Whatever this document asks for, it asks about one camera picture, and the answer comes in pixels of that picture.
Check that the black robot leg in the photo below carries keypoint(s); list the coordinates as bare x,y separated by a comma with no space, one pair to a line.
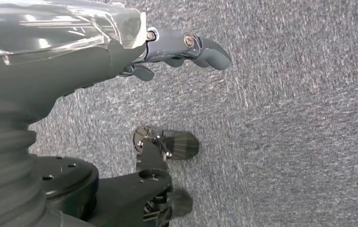
122,194

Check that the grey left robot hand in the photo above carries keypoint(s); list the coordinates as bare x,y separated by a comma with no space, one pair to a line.
56,72

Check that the black robot foot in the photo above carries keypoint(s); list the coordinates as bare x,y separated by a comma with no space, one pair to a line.
182,145
182,202

